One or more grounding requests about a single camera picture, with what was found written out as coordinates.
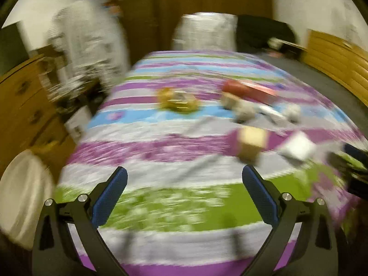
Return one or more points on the black cloth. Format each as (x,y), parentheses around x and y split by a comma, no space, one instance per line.
(258,34)

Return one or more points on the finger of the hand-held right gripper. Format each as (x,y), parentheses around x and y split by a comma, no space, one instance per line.
(358,153)
(340,162)

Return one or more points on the wooden chest of drawers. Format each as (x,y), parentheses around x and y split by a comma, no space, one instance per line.
(23,106)

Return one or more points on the white appliance box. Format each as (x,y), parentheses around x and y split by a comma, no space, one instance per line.
(76,123)

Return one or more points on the striped floral bedspread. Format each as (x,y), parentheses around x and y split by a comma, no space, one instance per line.
(172,149)

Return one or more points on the dark wooden door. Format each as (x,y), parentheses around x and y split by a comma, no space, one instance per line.
(135,20)

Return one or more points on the red box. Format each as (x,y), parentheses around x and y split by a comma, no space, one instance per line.
(260,93)

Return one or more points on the grey bed sheet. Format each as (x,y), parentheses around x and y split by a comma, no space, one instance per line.
(316,77)

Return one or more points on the yellow toy object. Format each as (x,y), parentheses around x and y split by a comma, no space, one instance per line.
(176,100)

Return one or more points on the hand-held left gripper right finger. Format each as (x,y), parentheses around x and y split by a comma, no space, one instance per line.
(260,199)

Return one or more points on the wooden headboard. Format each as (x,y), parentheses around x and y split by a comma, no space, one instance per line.
(336,57)

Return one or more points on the white tissue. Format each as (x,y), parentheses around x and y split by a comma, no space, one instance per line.
(293,112)

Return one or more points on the black television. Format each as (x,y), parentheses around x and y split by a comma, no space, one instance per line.
(11,49)

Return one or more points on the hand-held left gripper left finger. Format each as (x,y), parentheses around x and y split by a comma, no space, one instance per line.
(110,199)

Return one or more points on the silver crinkled cover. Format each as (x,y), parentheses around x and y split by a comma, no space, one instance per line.
(204,31)

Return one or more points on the white plastic bucket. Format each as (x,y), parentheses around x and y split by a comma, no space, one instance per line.
(23,195)

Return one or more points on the tan wooden cube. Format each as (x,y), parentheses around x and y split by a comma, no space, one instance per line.
(251,146)

